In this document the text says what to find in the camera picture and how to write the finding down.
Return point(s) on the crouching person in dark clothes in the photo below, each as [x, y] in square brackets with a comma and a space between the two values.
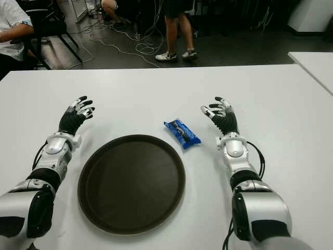
[109, 10]

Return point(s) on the round dark brown tray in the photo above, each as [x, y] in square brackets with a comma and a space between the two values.
[131, 185]

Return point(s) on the walking person in black shorts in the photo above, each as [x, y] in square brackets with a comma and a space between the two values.
[173, 28]

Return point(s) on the neighbouring white table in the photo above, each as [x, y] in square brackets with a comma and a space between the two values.
[316, 66]

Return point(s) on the seated person in white shirt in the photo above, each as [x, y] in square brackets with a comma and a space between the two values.
[11, 28]

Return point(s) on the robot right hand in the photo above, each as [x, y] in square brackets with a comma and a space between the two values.
[227, 121]

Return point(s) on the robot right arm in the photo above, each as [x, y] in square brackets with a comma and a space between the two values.
[260, 205]

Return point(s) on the black wooden chair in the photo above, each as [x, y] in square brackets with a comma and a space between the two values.
[49, 28]

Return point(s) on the blue Oreo cookie packet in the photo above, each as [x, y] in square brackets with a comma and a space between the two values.
[183, 132]

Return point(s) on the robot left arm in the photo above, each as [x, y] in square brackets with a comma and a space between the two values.
[53, 153]

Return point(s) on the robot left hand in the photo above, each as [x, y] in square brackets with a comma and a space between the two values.
[70, 122]

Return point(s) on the white cabinet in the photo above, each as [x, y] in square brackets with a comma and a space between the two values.
[80, 10]

